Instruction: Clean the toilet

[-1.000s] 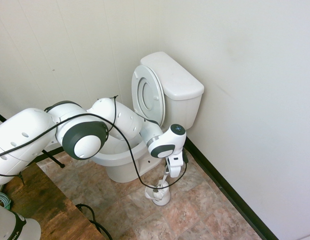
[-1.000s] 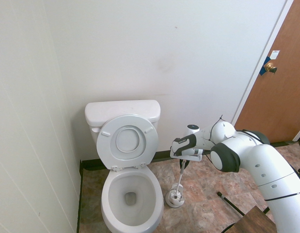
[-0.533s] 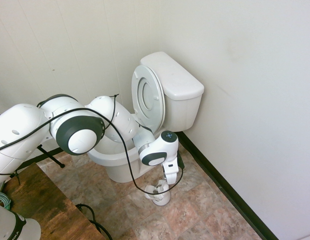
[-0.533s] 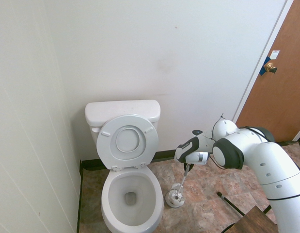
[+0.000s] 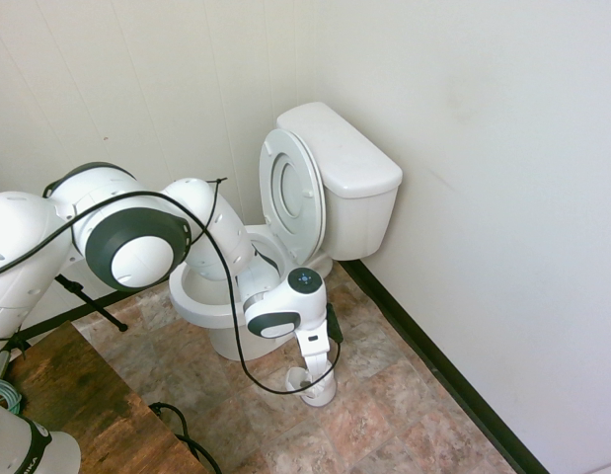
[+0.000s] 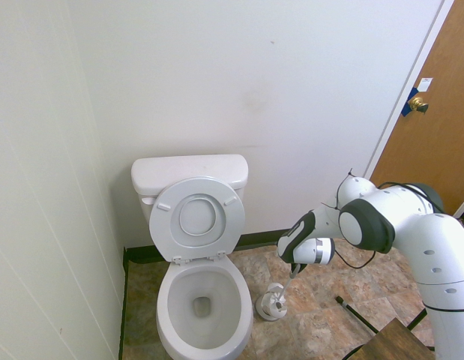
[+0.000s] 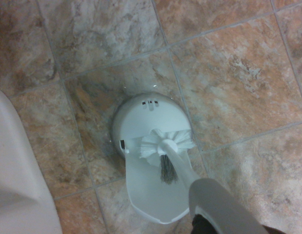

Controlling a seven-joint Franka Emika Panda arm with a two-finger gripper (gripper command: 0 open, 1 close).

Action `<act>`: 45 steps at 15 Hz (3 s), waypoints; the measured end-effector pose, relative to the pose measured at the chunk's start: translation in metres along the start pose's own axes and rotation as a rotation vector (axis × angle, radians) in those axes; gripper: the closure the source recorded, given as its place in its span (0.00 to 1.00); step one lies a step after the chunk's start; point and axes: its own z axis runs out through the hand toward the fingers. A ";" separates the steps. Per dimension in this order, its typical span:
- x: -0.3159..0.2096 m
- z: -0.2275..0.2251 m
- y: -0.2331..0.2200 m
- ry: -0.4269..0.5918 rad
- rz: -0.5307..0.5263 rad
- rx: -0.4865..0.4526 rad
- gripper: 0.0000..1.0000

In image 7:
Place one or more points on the white ceramic toilet bowl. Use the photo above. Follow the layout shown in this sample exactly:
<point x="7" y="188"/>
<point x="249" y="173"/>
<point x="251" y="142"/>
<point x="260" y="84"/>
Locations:
<point x="16" y="170"/>

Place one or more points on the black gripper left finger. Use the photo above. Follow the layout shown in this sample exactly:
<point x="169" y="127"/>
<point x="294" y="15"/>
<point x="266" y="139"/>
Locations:
<point x="202" y="224"/>

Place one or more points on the white toilet brush holder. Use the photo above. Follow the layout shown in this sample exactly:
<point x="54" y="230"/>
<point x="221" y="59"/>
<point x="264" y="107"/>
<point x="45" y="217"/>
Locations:
<point x="146" y="117"/>

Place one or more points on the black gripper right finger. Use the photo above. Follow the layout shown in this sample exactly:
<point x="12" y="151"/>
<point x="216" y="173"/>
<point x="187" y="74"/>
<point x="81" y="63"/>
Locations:
<point x="271" y="230"/>

